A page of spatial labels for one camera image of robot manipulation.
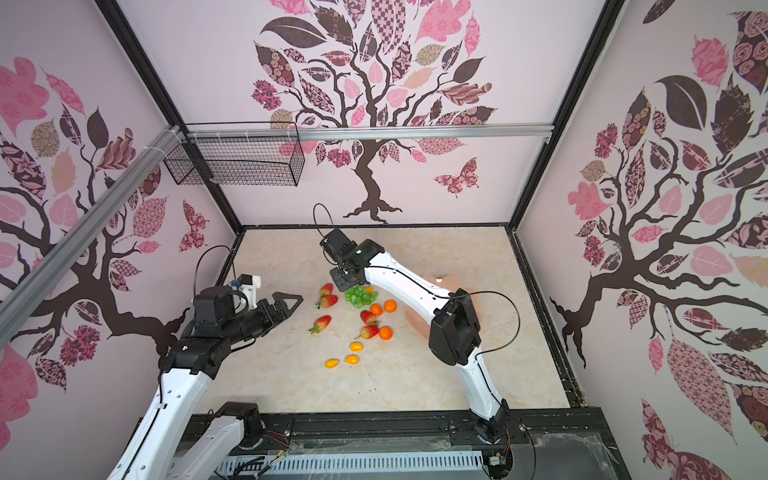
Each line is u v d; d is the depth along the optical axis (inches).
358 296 34.9
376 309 37.1
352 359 33.6
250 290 26.7
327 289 39.5
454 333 20.0
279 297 25.9
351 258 23.7
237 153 37.2
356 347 34.4
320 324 36.2
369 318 36.6
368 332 35.3
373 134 37.0
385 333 35.3
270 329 26.1
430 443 28.5
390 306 37.5
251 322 24.6
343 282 29.8
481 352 21.2
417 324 34.7
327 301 37.9
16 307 19.4
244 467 28.2
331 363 33.5
